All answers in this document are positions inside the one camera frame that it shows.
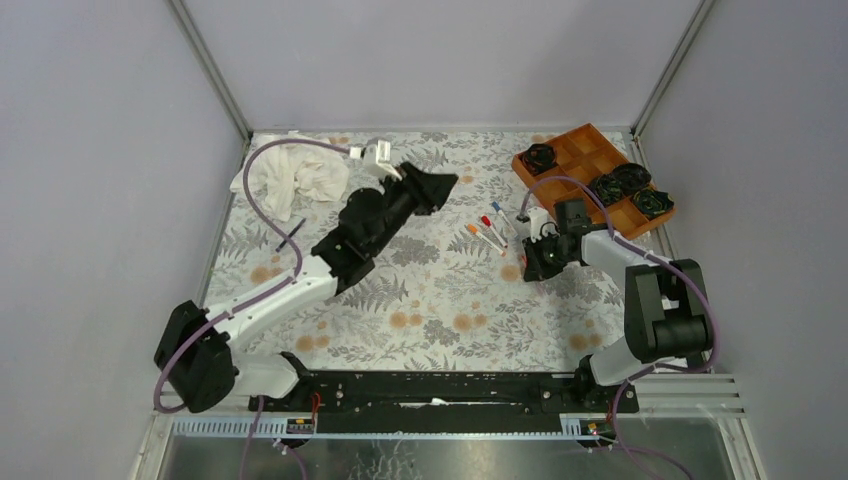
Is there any black pen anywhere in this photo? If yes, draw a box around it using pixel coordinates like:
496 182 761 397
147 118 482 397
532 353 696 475
274 218 306 253

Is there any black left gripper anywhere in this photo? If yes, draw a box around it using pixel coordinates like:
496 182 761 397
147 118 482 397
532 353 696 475
368 162 457 256

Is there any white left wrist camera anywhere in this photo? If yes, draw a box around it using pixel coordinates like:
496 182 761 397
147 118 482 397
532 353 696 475
348 139 402 180

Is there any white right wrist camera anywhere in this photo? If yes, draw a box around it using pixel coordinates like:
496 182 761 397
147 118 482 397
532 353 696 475
526 207 557 242

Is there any white pen blue tip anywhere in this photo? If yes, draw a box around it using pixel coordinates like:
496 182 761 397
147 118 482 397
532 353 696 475
491 201 520 239

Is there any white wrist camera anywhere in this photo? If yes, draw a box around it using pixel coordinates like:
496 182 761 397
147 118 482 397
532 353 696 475
348 139 402 180
526 207 557 242

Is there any white crumpled cloth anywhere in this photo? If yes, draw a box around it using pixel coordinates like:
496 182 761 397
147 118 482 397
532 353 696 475
248 138 350 222

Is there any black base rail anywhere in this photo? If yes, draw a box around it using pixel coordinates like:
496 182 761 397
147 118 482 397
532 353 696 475
248 370 639 435

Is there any black green cable coil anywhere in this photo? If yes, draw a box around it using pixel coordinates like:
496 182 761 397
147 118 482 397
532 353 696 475
630 187 676 220

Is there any orange compartment tray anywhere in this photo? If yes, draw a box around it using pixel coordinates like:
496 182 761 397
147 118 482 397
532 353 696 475
512 124 676 240

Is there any white pen red tip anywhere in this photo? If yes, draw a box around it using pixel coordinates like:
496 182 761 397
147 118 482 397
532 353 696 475
481 215 508 249
466 224 506 257

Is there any floral patterned mat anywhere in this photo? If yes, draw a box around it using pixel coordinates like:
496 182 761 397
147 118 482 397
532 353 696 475
246 132 624 371

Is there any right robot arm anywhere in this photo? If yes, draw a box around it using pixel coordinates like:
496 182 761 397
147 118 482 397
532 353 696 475
517 199 718 412

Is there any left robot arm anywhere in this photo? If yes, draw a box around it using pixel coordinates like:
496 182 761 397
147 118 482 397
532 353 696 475
154 162 458 413

